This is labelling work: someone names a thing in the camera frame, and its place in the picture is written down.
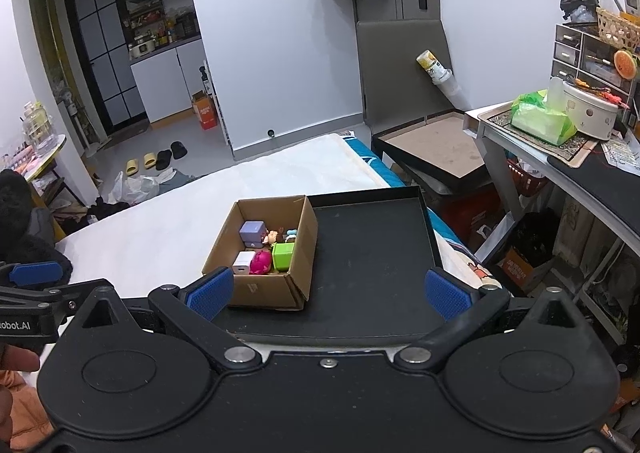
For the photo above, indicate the red plastic basket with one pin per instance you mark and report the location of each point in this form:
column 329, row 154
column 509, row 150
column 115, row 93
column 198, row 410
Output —
column 527, row 178

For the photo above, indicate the black desk mat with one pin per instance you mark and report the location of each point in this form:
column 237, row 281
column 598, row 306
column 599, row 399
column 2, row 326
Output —
column 605, row 183

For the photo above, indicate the pink bear toy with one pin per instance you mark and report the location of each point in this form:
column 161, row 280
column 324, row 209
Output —
column 261, row 263

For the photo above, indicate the small brown pink figurine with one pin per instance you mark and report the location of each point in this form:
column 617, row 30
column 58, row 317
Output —
column 273, row 236

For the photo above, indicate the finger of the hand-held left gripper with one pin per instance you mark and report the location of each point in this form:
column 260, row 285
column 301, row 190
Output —
column 35, row 273
column 65, row 295

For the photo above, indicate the black slipper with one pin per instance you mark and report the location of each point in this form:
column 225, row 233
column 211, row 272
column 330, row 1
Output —
column 179, row 149
column 164, row 159

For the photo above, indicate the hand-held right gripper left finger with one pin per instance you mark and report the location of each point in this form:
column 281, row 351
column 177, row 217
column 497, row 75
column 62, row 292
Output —
column 210, row 294

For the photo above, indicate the orange carton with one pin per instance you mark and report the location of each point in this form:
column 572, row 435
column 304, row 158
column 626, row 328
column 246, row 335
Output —
column 206, row 113

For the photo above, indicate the purple cube charger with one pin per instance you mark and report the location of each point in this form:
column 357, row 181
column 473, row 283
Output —
column 252, row 232

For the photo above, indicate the green cube toy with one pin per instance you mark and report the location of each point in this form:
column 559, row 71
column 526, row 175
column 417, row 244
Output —
column 283, row 257

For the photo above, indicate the white floor cabinet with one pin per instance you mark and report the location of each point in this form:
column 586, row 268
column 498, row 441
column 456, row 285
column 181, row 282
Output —
column 165, row 83

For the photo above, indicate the person's left hand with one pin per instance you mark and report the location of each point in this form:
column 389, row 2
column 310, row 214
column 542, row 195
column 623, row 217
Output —
column 17, row 360

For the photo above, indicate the yellow slipper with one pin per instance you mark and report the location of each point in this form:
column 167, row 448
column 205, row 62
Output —
column 149, row 160
column 131, row 166

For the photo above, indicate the round side table with jars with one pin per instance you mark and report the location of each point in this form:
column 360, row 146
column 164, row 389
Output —
column 37, row 148

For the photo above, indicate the wicker basket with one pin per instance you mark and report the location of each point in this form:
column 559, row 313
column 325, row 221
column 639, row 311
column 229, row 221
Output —
column 617, row 30

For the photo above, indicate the black shallow tray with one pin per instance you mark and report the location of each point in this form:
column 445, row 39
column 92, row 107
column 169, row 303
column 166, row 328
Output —
column 370, row 258

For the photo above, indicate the grey metal desk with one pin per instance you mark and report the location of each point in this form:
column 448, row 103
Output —
column 487, row 148

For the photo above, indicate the grey leaning panel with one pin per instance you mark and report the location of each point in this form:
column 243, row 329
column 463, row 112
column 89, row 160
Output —
column 400, row 73

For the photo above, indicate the brown carton under desk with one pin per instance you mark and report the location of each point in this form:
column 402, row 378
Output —
column 522, row 270

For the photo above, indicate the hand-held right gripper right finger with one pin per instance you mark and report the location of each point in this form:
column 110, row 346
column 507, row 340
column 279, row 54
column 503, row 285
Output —
column 448, row 294

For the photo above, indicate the white round pot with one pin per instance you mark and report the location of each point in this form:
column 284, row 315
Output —
column 590, row 113

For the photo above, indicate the kitchen shelf with bottles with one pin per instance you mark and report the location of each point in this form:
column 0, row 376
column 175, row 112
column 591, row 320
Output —
column 160, row 23

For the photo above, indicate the spray bottle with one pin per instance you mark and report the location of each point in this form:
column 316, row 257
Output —
column 204, row 77

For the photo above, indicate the grey drawer organiser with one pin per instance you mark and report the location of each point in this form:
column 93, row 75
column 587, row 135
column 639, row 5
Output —
column 570, row 53

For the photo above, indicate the yellow white canister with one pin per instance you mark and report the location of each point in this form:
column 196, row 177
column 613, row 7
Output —
column 430, row 64

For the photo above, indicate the dark cloth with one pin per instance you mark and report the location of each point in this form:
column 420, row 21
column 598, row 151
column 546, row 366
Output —
column 107, row 210

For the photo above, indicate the brown cardboard box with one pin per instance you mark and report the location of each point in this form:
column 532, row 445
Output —
column 300, row 253

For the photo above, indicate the patterned desk mat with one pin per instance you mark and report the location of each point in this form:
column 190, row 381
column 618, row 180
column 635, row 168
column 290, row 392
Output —
column 575, row 150

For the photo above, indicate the orange padded jacket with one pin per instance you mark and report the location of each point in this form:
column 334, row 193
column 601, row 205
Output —
column 27, row 408

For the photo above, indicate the green tissue pack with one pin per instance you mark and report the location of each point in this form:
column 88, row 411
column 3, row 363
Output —
column 542, row 120

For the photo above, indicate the black fluffy cloth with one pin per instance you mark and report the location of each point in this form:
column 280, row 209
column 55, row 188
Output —
column 22, row 218

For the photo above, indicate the black box lid brown inside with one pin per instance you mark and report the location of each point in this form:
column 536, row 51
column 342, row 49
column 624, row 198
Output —
column 430, row 143

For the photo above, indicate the white paper bag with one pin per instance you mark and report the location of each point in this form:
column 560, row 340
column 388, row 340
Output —
column 495, row 235

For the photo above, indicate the white plastic cup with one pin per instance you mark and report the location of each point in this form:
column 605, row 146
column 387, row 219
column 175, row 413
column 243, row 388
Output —
column 450, row 88

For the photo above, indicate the white plastic bag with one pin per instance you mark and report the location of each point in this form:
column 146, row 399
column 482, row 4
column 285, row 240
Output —
column 132, row 188

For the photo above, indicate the grey blue clothes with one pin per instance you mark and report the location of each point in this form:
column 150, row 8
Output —
column 175, row 178

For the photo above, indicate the white charger plug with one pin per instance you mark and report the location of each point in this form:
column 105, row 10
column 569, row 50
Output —
column 243, row 263

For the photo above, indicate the black grid glass door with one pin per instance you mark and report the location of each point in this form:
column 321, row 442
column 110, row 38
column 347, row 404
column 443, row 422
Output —
column 100, row 58

